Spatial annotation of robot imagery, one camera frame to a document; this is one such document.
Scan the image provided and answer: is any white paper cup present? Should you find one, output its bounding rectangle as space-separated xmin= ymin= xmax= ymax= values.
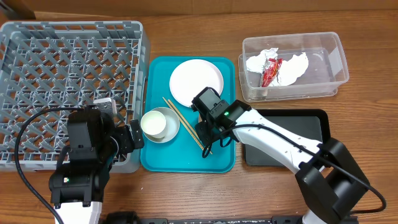
xmin=141 ymin=111 xmax=167 ymax=138

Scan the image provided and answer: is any grey shallow bowl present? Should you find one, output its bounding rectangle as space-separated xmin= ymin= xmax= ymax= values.
xmin=144 ymin=107 xmax=180 ymax=143

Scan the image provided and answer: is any red snack wrapper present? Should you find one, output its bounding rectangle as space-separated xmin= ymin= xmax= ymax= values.
xmin=260 ymin=58 xmax=283 ymax=87

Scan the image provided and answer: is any white napkin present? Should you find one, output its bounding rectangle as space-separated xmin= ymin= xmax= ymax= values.
xmin=246 ymin=48 xmax=309 ymax=87

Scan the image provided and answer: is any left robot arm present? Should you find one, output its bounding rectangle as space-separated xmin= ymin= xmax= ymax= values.
xmin=49 ymin=107 xmax=144 ymax=223

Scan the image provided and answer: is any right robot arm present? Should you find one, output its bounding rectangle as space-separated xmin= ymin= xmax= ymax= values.
xmin=192 ymin=87 xmax=369 ymax=223

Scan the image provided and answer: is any upper wooden chopstick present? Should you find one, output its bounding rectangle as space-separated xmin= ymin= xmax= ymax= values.
xmin=167 ymin=98 xmax=214 ymax=156

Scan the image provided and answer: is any wooden chopstick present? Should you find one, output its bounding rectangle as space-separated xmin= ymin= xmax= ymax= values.
xmin=167 ymin=98 xmax=214 ymax=156
xmin=162 ymin=96 xmax=207 ymax=153

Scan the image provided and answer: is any teal serving tray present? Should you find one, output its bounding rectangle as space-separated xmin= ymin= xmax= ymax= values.
xmin=141 ymin=56 xmax=236 ymax=173

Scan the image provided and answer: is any lower wooden chopstick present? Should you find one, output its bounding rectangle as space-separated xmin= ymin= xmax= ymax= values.
xmin=162 ymin=96 xmax=207 ymax=153

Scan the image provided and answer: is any white round plate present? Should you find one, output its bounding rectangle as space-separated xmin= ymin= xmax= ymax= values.
xmin=169 ymin=59 xmax=224 ymax=107

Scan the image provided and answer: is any clear plastic bin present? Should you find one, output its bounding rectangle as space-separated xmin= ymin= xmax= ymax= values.
xmin=238 ymin=32 xmax=349 ymax=102

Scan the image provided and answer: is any black tray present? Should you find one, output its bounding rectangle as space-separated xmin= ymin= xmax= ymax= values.
xmin=243 ymin=109 xmax=331 ymax=167

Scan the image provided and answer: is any grey dish rack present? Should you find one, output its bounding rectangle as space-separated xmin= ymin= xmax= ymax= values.
xmin=1 ymin=21 xmax=150 ymax=171

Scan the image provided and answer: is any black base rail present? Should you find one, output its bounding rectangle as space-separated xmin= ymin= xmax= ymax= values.
xmin=99 ymin=212 xmax=302 ymax=224

